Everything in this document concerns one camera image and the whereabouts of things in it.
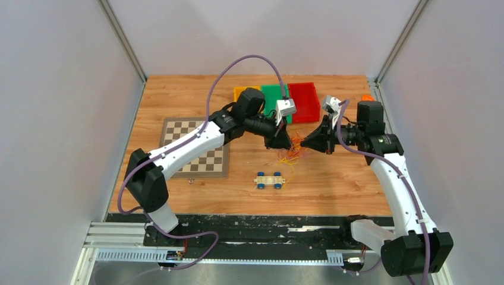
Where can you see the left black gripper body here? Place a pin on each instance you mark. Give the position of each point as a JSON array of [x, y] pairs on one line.
[[269, 127]]

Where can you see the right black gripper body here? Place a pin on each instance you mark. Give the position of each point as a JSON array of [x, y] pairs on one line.
[[332, 134]]

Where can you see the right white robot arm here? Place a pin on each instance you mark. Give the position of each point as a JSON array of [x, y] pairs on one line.
[[416, 246]]

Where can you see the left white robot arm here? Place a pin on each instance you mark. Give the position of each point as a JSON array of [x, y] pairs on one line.
[[147, 173]]

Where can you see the wooden toy car blue wheels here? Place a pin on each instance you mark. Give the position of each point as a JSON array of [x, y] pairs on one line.
[[276, 180]]

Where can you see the green plastic bin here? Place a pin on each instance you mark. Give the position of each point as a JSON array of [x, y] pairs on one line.
[[272, 93]]

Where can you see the red plastic bin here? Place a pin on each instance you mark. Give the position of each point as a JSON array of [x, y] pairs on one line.
[[306, 102]]

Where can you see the orange curved plastic piece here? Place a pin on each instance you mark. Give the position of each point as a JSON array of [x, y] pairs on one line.
[[367, 98]]

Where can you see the yellow plastic bin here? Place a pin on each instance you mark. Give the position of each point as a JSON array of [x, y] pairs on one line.
[[238, 90]]

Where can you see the wooden chessboard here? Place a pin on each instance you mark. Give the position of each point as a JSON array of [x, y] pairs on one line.
[[212, 164]]

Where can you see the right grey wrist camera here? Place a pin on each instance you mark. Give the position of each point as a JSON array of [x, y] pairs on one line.
[[332, 106]]

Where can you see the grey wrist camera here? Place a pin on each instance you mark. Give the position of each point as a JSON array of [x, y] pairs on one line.
[[332, 106], [284, 108]]

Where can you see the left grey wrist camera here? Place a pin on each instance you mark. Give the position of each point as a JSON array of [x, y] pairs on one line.
[[284, 108]]

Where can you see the right aluminium frame post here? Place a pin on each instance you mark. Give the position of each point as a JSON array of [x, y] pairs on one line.
[[416, 14]]

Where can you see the aluminium frame post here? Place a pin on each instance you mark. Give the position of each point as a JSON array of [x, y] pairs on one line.
[[416, 14], [123, 39]]

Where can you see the left aluminium frame post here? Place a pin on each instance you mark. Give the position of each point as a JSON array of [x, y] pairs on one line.
[[123, 39]]

